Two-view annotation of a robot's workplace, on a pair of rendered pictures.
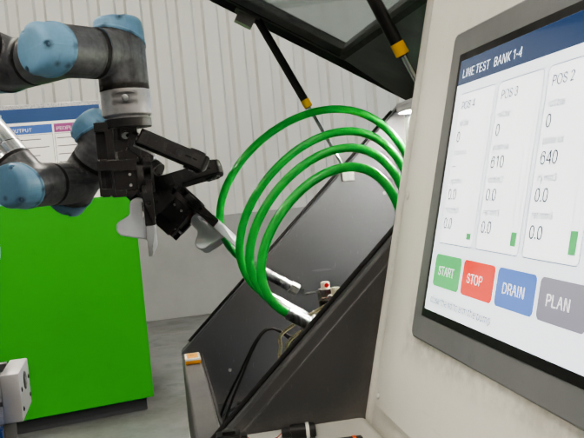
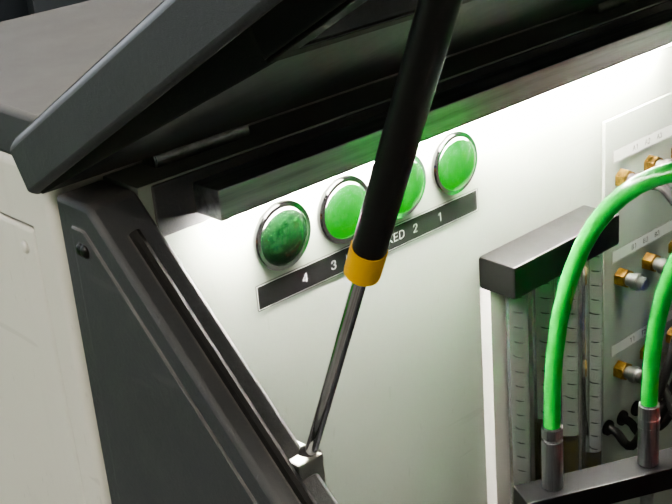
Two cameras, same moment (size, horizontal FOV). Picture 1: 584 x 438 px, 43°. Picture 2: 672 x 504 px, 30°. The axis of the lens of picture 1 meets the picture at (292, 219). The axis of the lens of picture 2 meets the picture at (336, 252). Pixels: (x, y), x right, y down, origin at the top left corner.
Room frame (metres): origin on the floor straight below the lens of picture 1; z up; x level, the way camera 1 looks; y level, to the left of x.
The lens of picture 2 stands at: (1.96, 0.43, 1.72)
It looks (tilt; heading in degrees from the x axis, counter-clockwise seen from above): 23 degrees down; 239
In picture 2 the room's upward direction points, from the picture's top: 5 degrees counter-clockwise
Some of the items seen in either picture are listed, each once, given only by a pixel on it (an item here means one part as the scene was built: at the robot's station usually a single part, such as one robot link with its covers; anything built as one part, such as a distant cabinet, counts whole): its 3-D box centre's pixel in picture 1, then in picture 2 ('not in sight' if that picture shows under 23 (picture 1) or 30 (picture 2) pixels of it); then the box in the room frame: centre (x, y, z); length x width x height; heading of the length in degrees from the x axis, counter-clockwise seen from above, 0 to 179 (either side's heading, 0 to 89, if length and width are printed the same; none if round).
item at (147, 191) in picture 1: (147, 196); not in sight; (1.14, 0.22, 1.29); 0.05 x 0.02 x 0.09; 10
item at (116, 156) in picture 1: (127, 159); not in sight; (1.15, 0.24, 1.35); 0.09 x 0.08 x 0.12; 100
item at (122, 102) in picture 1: (126, 106); not in sight; (1.15, 0.24, 1.43); 0.08 x 0.08 x 0.05
